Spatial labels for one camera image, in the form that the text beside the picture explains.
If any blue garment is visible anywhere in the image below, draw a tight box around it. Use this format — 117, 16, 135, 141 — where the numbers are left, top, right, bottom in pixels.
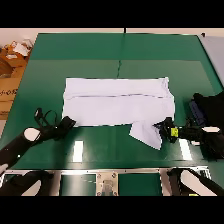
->
188, 99, 205, 126

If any brown cardboard box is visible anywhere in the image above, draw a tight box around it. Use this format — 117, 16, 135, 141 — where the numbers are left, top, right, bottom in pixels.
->
0, 39, 33, 120

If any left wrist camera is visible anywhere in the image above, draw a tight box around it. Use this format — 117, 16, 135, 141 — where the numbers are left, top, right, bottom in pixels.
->
33, 107, 58, 130

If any white shirt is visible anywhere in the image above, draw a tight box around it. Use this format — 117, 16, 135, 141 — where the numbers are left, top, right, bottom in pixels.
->
61, 76, 176, 151

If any silver frame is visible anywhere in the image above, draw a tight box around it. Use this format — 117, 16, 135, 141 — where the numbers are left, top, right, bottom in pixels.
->
0, 166, 224, 197

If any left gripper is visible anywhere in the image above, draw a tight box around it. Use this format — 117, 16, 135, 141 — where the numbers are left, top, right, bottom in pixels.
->
52, 115, 77, 140

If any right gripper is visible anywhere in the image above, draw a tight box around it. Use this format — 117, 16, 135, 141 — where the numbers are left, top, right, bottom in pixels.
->
158, 116, 182, 144

